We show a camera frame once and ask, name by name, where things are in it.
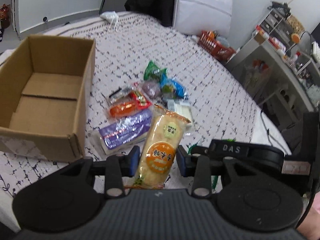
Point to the white desk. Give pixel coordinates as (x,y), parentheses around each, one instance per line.
(282,91)

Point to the person's right hand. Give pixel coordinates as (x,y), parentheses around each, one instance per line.
(310,227)

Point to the dark drink bottle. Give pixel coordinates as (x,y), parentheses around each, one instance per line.
(4,15)

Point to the black jacket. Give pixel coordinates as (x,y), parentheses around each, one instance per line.
(162,10)

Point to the red plastic basket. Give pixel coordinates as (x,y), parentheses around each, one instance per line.
(208,42)

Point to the grey drawer organizer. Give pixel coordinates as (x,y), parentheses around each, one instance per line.
(277,26)

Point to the orange rice cracker pack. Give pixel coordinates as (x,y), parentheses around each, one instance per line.
(164,136)

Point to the brown cardboard box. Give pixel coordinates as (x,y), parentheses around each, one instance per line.
(45,90)

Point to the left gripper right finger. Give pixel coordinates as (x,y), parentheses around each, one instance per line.
(198,168)

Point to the dark green candy packet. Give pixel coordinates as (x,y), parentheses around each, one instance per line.
(153,72)

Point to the blue snack packet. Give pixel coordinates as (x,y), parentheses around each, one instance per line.
(180,90)

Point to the green striped snack pack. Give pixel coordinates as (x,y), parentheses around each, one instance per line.
(215,154)

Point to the purple clear snack packet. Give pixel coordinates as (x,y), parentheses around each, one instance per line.
(151,88)

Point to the white face mask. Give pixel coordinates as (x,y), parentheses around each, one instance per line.
(112,18)

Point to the white rice cake pack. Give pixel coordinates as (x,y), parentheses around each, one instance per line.
(181,107)

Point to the red snack packet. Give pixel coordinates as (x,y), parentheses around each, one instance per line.
(140,99)

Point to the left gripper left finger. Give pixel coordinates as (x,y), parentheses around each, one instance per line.
(114,168)

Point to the white laptop bag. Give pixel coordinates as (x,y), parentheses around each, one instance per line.
(190,17)

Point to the orange sausage snack pack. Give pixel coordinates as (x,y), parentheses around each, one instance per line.
(124,107)

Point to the light blue plum candy packet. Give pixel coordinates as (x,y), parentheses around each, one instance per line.
(168,92)

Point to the purple bread package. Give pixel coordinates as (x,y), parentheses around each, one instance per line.
(124,132)

